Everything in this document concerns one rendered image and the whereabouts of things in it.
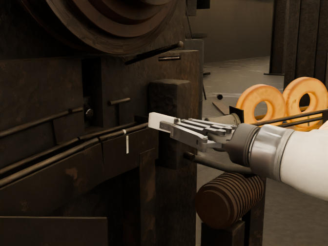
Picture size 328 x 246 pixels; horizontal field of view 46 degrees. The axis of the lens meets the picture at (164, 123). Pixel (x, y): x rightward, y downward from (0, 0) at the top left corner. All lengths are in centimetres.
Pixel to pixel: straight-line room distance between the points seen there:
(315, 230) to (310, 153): 145
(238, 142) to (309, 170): 13
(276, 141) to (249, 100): 47
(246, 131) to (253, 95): 44
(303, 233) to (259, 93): 104
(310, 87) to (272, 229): 96
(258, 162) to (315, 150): 9
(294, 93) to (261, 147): 56
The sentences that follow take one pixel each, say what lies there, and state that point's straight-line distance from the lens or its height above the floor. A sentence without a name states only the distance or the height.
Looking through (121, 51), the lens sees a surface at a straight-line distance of 82.
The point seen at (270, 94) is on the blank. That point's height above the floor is 75.
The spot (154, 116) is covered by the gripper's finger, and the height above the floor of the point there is 76.
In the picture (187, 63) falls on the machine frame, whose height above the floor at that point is 83.
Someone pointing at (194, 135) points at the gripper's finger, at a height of 74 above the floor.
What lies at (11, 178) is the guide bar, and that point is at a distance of 69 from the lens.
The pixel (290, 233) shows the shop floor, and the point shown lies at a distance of 199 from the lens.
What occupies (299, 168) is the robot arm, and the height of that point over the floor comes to 72.
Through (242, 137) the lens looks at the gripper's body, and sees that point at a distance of 66.
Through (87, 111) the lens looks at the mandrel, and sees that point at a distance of 91.
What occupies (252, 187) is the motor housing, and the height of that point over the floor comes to 50.
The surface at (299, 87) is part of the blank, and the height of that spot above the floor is 77.
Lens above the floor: 92
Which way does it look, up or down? 13 degrees down
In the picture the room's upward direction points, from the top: straight up
